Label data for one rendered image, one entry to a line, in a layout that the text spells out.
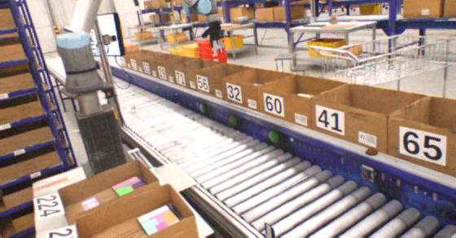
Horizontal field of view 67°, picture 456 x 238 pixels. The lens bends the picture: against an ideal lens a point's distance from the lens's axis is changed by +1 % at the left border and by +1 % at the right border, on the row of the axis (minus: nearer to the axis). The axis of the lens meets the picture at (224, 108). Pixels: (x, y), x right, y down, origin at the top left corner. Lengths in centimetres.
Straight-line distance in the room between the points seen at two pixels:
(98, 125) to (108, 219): 58
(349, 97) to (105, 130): 129
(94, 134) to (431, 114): 158
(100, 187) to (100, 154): 23
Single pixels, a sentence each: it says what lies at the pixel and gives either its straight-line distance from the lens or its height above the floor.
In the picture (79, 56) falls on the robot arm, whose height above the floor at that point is 138.
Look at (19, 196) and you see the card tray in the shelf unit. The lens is 294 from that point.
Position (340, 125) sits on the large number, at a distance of 159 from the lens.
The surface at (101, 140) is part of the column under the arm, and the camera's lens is 191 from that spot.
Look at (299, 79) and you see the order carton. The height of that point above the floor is 102.
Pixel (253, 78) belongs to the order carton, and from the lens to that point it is 242.
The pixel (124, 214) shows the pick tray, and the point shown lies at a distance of 150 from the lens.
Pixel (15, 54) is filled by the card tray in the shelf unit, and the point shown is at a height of 138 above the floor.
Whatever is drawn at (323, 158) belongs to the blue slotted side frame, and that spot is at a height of 77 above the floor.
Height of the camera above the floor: 157
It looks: 19 degrees down
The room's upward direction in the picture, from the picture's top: 8 degrees counter-clockwise
